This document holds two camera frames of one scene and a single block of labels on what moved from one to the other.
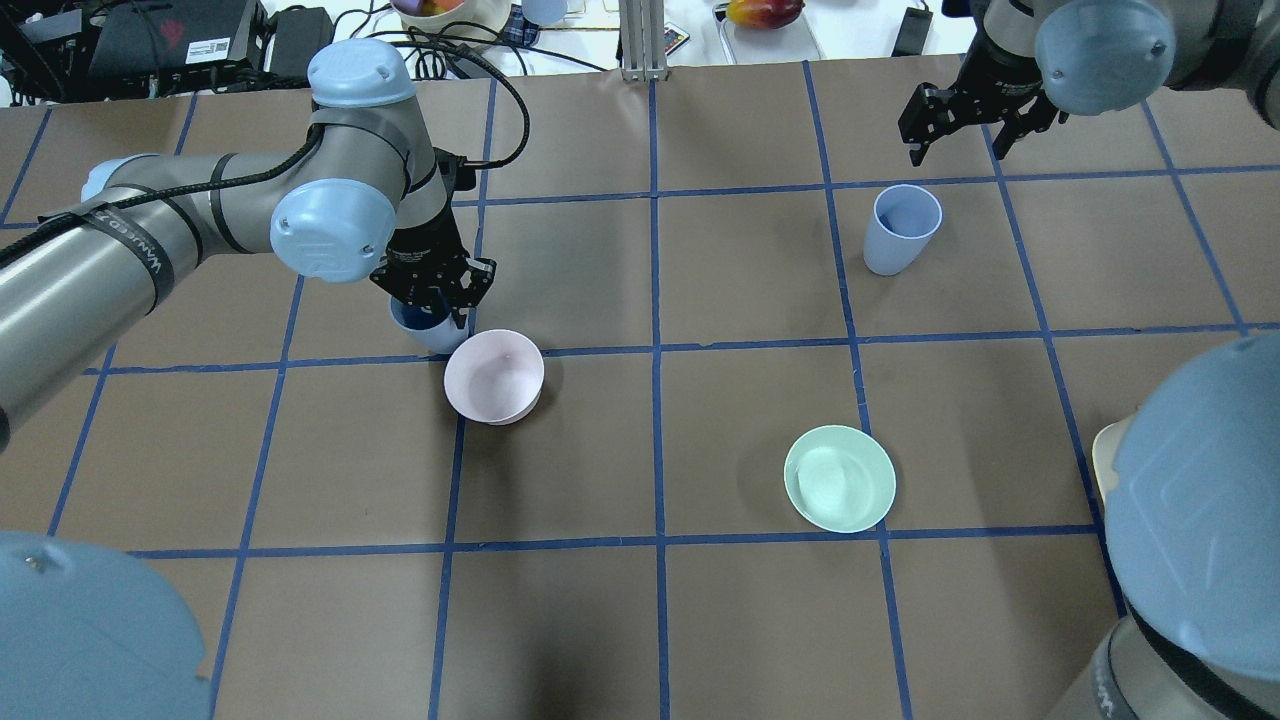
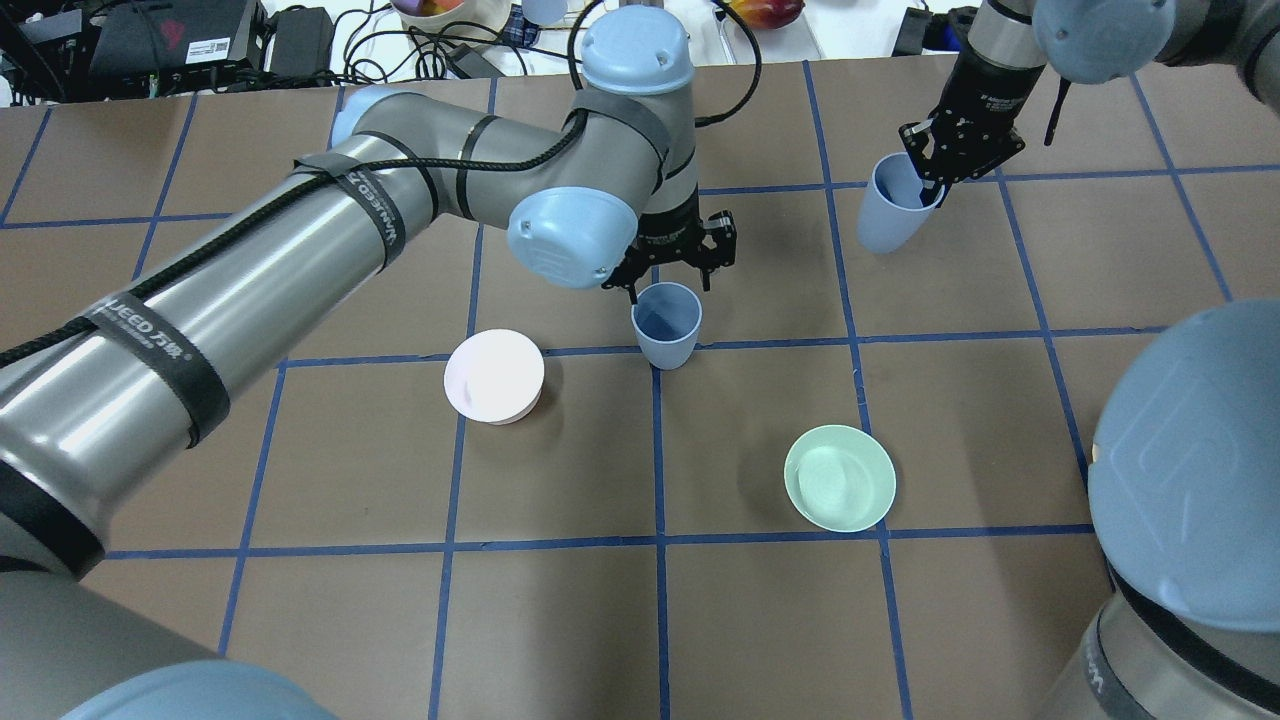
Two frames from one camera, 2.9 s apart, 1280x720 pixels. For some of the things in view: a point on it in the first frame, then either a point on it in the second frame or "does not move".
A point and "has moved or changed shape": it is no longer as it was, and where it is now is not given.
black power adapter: [914, 31] does not move
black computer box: [168, 48] does not move
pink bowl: [495, 376] does not move
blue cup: [903, 220] has moved or changed shape
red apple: [764, 14] does not move
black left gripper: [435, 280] to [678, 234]
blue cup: [441, 336] to [666, 321]
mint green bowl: [840, 479] does not move
